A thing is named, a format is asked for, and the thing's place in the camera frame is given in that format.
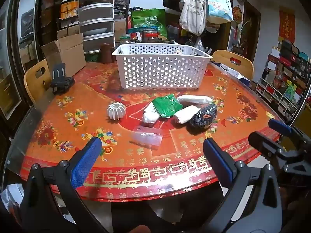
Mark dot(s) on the white perforated plastic basket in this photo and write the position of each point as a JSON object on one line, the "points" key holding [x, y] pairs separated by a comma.
{"points": [[158, 72]]}

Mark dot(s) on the small cardboard box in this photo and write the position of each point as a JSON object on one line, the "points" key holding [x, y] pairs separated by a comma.
{"points": [[68, 31]]}

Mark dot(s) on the beige tote bag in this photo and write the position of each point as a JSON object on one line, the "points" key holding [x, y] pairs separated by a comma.
{"points": [[193, 14]]}

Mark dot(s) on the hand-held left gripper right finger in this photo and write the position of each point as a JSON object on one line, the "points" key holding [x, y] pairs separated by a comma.
{"points": [[216, 157]]}

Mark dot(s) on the green plastic packet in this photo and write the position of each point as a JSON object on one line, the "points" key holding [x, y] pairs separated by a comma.
{"points": [[166, 105]]}

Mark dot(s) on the white plastic packet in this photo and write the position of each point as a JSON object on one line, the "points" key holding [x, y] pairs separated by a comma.
{"points": [[150, 116]]}

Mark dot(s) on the red lid pickle jar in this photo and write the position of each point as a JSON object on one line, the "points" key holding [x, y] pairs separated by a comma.
{"points": [[149, 36]]}

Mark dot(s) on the red wall hanging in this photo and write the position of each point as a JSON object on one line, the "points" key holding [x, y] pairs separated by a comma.
{"points": [[286, 24]]}

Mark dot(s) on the stack of clear plastic drawers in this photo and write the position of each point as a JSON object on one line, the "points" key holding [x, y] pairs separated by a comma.
{"points": [[97, 24]]}

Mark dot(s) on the cluttered storage shelf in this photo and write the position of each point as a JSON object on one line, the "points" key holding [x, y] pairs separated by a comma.
{"points": [[284, 77]]}

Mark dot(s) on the brown mug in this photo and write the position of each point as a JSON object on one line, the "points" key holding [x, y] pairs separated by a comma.
{"points": [[107, 53]]}

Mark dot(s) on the blue printed paper bag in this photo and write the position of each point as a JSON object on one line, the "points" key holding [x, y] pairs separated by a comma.
{"points": [[218, 7]]}

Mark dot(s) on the wooden chair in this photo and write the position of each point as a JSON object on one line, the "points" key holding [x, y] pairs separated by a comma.
{"points": [[243, 65], [34, 82]]}

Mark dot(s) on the round red ornament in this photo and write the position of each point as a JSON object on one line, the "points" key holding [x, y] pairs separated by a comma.
{"points": [[237, 14]]}

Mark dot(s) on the clear plastic bag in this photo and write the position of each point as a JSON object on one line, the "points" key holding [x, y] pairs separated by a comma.
{"points": [[145, 137]]}

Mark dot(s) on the large cardboard box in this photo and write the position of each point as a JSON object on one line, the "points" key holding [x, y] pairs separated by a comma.
{"points": [[70, 53]]}

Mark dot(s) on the black patterned packet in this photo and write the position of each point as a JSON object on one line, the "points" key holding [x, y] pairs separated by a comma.
{"points": [[203, 117]]}

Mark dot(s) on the white roll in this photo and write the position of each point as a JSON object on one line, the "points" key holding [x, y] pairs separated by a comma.
{"points": [[185, 115], [194, 100]]}

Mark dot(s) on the green plastic basket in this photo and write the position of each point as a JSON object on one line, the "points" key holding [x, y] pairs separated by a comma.
{"points": [[92, 57]]}

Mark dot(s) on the white paper bag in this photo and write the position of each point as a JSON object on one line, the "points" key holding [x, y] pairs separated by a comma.
{"points": [[230, 72]]}

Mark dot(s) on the green shopping bag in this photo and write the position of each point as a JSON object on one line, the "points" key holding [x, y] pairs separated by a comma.
{"points": [[150, 21]]}

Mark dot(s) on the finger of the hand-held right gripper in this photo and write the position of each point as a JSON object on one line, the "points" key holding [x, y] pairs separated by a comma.
{"points": [[279, 126], [263, 143]]}

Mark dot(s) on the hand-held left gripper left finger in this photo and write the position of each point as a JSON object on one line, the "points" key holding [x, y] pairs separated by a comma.
{"points": [[86, 160]]}

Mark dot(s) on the white ribbed ball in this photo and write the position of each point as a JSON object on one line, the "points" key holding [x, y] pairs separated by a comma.
{"points": [[116, 111]]}

